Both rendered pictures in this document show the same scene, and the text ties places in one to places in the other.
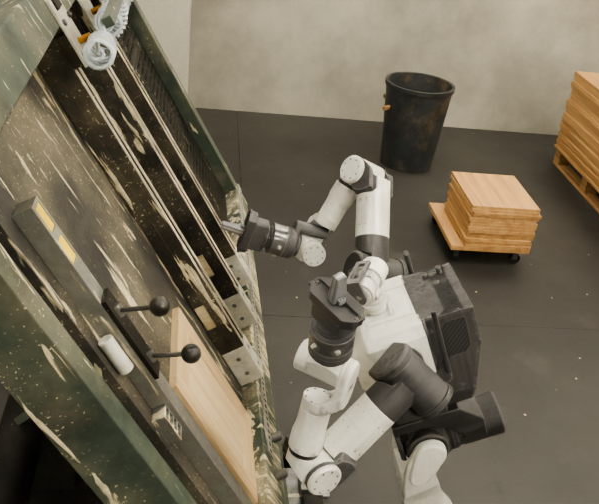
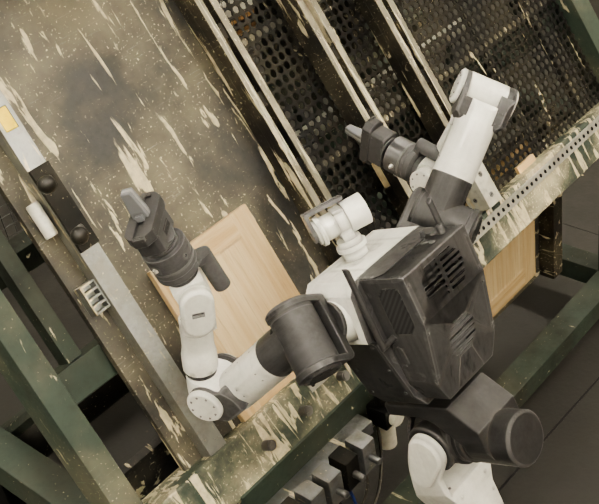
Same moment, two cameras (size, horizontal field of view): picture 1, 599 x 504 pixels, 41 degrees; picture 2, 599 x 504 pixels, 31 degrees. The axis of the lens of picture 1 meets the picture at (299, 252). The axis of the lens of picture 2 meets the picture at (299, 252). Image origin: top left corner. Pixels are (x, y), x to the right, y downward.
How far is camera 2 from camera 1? 1.69 m
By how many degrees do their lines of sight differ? 48
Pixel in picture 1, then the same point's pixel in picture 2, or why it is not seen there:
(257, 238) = (374, 151)
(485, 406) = (497, 423)
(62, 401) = not seen: outside the picture
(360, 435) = (240, 375)
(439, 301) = (393, 264)
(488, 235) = not seen: outside the picture
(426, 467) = (421, 466)
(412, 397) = (284, 354)
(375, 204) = (456, 134)
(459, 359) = (409, 341)
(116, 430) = not seen: outside the picture
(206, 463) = (138, 349)
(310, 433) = (184, 351)
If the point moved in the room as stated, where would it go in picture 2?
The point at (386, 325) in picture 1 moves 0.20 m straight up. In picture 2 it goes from (337, 274) to (323, 187)
